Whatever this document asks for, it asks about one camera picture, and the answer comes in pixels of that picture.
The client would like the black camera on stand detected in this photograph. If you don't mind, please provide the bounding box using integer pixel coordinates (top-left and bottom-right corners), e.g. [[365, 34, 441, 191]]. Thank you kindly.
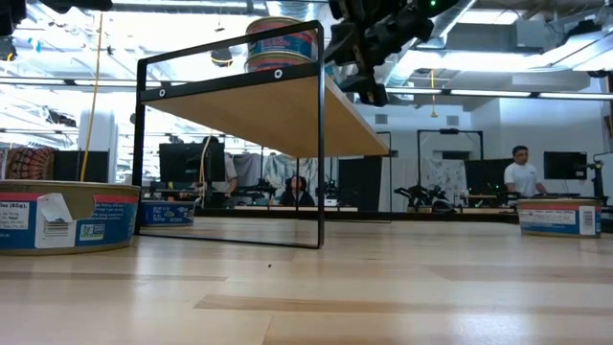
[[586, 151, 613, 202]]

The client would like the white patterned cloth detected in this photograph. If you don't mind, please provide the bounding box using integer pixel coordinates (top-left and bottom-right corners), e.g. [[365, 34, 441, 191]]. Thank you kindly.
[[420, 158, 468, 202]]

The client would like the black metal stand frame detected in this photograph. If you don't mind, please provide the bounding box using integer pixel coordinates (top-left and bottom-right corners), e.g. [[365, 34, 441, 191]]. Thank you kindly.
[[416, 127, 485, 200]]

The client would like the person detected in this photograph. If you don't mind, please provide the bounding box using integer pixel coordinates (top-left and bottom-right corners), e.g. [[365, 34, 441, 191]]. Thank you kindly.
[[200, 136, 239, 196], [502, 145, 550, 198], [279, 174, 316, 208]]

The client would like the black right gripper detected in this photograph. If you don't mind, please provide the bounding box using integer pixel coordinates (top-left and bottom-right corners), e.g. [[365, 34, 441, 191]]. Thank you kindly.
[[324, 0, 435, 107]]

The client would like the yellow hanging cord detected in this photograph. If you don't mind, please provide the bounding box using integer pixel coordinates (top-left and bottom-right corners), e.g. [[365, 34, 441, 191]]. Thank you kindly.
[[429, 69, 440, 119]]

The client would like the black dome lamp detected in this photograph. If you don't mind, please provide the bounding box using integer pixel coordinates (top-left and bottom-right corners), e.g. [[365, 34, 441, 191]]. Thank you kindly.
[[210, 47, 235, 68]]

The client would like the silver-lid seafood can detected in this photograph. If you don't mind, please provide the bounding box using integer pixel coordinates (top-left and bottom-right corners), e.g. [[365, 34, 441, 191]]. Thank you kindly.
[[140, 199, 196, 228]]

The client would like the ceiling light bar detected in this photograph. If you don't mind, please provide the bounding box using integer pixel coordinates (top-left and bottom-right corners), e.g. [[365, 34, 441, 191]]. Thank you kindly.
[[449, 88, 533, 99], [385, 86, 444, 96], [538, 91, 613, 102]]

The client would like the black partition panel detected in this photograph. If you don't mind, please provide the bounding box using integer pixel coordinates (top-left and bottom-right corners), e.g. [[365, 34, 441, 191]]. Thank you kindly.
[[463, 158, 518, 196], [338, 155, 384, 213]]

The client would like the black monitor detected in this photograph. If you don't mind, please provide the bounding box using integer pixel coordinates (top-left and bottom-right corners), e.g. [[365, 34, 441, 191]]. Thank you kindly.
[[158, 142, 226, 184], [543, 150, 589, 181]]

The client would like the red patterned cloth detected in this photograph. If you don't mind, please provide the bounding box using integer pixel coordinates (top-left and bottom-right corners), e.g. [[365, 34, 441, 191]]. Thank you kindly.
[[3, 146, 57, 182]]

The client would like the long yellow cable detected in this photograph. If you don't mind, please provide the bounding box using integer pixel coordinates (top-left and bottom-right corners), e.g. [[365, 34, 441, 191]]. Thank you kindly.
[[79, 11, 105, 183]]

